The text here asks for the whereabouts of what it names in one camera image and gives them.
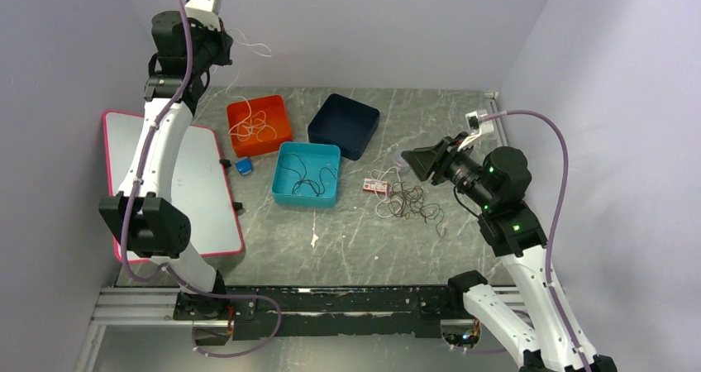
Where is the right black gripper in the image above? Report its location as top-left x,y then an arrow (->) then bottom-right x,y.
401,131 -> 497,210

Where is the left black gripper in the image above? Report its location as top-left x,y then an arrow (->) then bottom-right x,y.
189,16 -> 236,74

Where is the brown cable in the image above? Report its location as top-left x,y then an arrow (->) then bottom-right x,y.
383,182 -> 428,220

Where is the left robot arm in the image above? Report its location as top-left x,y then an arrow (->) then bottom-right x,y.
98,8 -> 233,319

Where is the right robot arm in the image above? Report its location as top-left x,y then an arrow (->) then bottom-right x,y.
401,137 -> 617,371

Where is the clear paperclip container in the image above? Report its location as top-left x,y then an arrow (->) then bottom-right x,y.
394,155 -> 411,174

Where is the red white small box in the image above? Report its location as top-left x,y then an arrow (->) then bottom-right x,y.
362,178 -> 389,196

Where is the dark blue plastic box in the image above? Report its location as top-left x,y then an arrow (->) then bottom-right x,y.
308,93 -> 380,161

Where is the orange plastic box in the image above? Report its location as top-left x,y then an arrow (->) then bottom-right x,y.
226,94 -> 293,157

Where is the light blue plastic box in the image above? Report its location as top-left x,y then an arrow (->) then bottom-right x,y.
271,141 -> 341,208

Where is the blue whiteboard eraser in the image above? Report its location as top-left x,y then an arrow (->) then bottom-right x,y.
234,158 -> 253,176

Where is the pink framed whiteboard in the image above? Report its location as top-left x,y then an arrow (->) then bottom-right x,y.
103,111 -> 244,256

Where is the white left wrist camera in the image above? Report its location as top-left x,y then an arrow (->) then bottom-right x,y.
185,0 -> 222,32

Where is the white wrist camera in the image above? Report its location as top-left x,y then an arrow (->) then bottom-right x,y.
185,0 -> 222,32
458,110 -> 494,151

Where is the black striped cable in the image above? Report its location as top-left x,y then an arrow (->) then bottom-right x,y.
416,191 -> 447,239

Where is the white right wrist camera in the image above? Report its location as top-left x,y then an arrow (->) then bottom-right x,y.
458,110 -> 494,151

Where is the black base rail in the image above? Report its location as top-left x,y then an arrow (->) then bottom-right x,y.
172,284 -> 473,341

